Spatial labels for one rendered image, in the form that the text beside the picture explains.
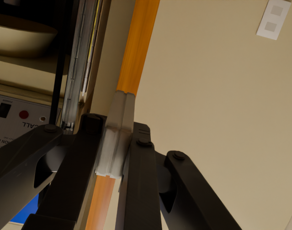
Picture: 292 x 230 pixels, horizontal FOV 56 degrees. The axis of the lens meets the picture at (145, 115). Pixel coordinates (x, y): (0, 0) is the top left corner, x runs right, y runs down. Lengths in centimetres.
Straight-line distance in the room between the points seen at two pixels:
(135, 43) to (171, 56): 54
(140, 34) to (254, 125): 75
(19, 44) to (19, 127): 16
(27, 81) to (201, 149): 70
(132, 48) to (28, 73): 21
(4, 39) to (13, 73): 6
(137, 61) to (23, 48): 25
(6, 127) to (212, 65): 67
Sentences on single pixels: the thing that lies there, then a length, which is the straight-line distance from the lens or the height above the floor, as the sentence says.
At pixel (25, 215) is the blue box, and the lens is 51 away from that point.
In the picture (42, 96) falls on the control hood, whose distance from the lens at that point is 50.
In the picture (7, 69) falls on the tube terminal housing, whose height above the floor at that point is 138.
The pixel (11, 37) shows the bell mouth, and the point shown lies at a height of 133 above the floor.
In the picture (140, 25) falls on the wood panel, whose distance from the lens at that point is 38.
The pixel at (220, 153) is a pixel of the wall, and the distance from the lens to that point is 106.
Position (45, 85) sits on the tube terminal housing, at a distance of 51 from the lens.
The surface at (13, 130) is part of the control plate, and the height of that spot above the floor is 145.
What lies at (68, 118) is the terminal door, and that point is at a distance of 17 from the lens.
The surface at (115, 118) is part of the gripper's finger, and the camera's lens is 15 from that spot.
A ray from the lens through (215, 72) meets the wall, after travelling 95.
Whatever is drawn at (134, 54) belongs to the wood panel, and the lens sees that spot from 38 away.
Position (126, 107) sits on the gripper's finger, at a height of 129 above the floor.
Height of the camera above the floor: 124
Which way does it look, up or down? 20 degrees up
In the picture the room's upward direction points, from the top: 165 degrees counter-clockwise
